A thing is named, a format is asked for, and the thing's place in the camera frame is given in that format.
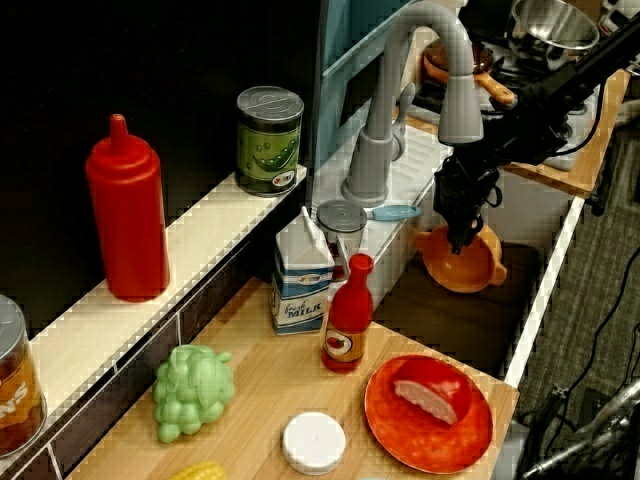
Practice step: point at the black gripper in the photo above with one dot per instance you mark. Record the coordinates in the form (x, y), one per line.
(465, 190)

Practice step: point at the orange toy pot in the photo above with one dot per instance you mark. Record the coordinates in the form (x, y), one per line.
(460, 272)

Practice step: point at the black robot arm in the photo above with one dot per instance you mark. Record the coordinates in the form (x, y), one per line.
(560, 85)

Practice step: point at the white toy sink unit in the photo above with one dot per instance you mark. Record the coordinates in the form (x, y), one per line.
(415, 150)

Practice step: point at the steel pot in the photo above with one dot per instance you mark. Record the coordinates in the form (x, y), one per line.
(550, 30)

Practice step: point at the glass jar grey lid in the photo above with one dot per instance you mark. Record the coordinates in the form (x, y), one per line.
(342, 215)

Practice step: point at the red sauce bottle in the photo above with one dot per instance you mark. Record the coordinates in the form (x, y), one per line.
(347, 315)

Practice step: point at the orange toy frying pan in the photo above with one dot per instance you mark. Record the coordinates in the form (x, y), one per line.
(492, 82)

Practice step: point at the red toy meat piece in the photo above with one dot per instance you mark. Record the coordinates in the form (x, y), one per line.
(435, 395)

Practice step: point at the toy milk carton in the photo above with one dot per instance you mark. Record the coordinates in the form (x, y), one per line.
(300, 280)

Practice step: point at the gray toy faucet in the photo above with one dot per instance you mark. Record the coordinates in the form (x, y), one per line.
(390, 75)

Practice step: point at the green pea can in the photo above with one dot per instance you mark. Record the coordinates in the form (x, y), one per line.
(267, 150)

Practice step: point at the red plate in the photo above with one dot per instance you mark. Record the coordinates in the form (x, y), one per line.
(400, 440)

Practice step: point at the wooden kitchen countertop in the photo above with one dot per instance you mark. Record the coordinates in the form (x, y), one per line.
(280, 380)

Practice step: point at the gray metal stand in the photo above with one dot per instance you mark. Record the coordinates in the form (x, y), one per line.
(590, 435)

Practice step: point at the white round lid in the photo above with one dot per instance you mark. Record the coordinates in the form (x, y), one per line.
(314, 442)

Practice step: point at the green toy grapes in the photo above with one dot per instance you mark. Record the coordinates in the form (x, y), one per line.
(192, 395)

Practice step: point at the beige backsplash shelf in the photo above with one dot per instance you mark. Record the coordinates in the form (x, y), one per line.
(150, 280)

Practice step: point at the red ketchup squeeze bottle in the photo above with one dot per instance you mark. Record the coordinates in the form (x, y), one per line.
(130, 210)

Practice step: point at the yellow toy corn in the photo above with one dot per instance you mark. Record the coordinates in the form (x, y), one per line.
(200, 472)

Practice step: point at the orange beans can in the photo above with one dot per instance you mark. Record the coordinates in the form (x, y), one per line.
(15, 390)

